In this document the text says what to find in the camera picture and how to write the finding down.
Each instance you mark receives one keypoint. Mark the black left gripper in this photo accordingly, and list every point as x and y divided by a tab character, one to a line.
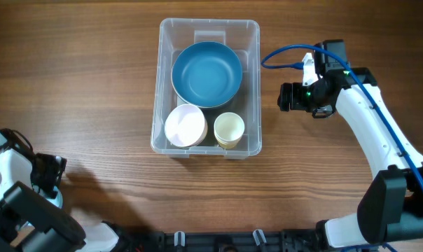
52	168

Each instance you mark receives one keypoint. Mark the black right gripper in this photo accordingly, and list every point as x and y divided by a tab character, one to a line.
289	96

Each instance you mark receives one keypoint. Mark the cream plastic cup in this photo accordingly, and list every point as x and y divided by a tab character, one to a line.
229	127

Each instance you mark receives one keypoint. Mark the clear plastic storage container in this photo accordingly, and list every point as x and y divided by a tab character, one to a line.
243	37

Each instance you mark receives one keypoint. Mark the dark blue bowl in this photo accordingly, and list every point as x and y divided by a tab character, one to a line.
207	74

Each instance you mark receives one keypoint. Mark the pink plastic cup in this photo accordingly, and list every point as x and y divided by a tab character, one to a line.
186	126

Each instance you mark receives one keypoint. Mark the light blue plastic cup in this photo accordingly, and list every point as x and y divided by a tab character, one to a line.
57	199

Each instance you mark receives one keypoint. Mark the yellow plastic cup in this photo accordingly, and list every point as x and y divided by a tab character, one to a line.
227	145

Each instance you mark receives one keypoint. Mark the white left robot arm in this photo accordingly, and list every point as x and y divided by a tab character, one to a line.
31	213

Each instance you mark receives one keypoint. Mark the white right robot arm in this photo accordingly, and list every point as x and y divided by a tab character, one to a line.
392	208

